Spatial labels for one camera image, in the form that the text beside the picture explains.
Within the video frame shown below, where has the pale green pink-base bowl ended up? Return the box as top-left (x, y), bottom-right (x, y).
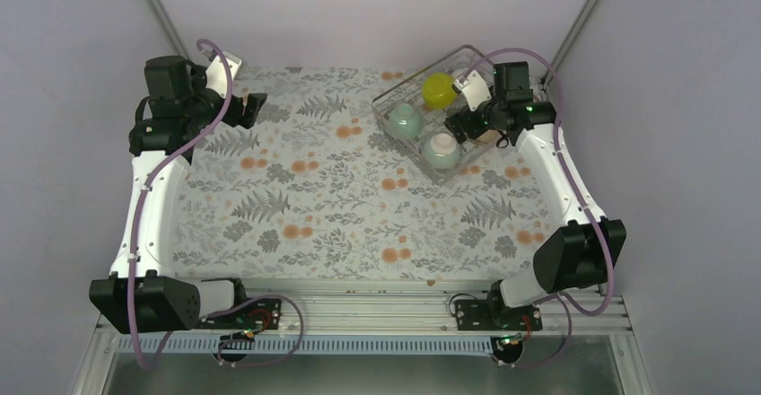
top-left (420, 132), bottom-right (462, 171)

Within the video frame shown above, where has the yellow bowl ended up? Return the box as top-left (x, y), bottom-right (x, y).
top-left (421, 73), bottom-right (459, 110)

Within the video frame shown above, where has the celadon green bowl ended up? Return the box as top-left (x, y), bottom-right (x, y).
top-left (386, 103), bottom-right (424, 140)

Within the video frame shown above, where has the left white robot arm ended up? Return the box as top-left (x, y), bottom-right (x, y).
top-left (89, 53), bottom-right (267, 334)

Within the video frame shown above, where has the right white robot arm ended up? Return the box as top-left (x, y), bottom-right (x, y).
top-left (445, 62), bottom-right (626, 329)

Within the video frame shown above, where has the beige bowl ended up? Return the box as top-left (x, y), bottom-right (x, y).
top-left (476, 130), bottom-right (502, 145)

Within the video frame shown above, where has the floral table mat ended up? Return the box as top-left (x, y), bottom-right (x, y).
top-left (173, 67), bottom-right (555, 282)

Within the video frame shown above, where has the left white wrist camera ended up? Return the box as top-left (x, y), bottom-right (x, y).
top-left (201, 47), bottom-right (243, 99)

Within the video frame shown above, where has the wire dish rack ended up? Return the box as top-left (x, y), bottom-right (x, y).
top-left (371, 44), bottom-right (551, 185)

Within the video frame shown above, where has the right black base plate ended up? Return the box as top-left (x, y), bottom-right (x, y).
top-left (452, 298), bottom-right (543, 332)

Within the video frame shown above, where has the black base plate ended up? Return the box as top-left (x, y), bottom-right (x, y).
top-left (452, 298), bottom-right (543, 332)
top-left (196, 298), bottom-right (282, 332)

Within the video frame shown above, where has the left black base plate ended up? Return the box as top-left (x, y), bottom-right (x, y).
top-left (196, 298), bottom-right (282, 332)

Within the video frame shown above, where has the aluminium mounting rail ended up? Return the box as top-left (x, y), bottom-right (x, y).
top-left (263, 289), bottom-right (632, 337)

